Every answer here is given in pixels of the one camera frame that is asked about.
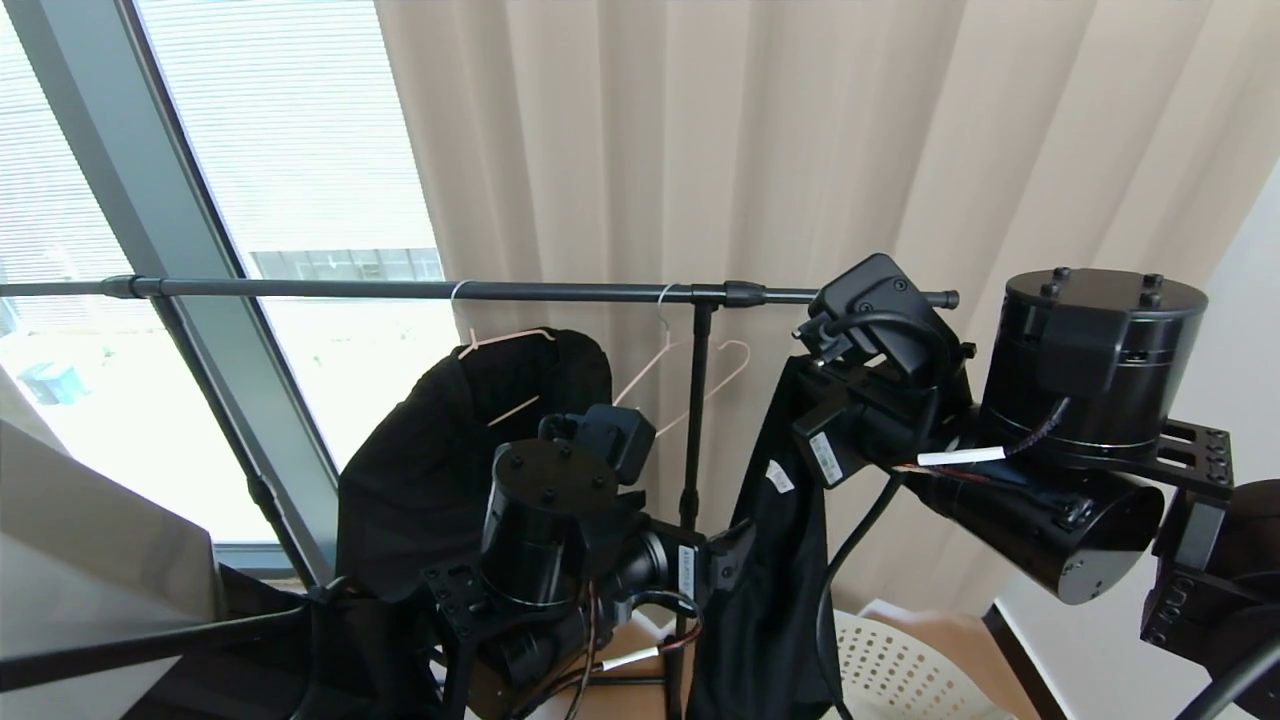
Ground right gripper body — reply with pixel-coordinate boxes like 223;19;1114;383
793;363;978;493

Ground black garment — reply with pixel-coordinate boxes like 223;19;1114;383
684;355;853;720

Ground window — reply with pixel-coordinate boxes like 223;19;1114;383
0;0;463;583

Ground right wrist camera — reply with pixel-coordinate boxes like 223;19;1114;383
793;252;963;389

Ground white laundry basket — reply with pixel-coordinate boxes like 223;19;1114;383
820;608;1013;720

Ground pink clothes hanger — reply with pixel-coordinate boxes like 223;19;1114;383
610;284;752;438
457;327;557;430

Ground black clothes rack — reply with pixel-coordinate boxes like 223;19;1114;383
0;274;961;720

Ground black shorts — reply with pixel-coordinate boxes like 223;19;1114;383
334;327;614;606

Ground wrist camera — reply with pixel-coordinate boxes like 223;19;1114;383
538;404;658;488
793;252;963;389

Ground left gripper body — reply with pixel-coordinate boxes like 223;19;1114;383
618;518;758;607

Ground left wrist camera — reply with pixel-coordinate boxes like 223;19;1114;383
538;404;658;488

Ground beige curtain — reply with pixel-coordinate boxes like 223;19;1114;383
0;398;227;720
375;0;1280;641

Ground black cable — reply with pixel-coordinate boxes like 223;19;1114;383
1178;635;1280;720
814;308;953;720

